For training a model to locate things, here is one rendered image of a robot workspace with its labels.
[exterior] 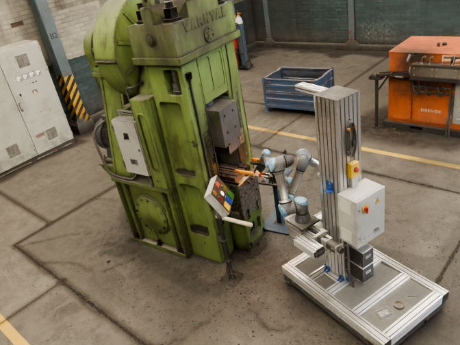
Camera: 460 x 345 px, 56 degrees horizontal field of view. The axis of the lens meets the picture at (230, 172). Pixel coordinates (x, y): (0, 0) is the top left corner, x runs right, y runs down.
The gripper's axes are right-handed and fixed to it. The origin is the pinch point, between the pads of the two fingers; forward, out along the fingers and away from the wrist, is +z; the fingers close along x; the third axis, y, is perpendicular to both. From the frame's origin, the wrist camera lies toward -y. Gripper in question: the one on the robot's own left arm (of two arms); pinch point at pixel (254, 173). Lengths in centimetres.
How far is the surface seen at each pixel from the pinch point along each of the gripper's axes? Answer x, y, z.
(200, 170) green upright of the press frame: -43, -41, -4
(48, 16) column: 196, -555, 149
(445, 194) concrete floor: 173, 187, 11
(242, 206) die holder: -14.9, 6.5, 36.2
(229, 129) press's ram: -6, -41, -36
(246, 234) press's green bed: -15, 24, 71
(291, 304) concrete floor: -65, 106, 55
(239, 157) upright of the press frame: 22.8, -29.9, 13.1
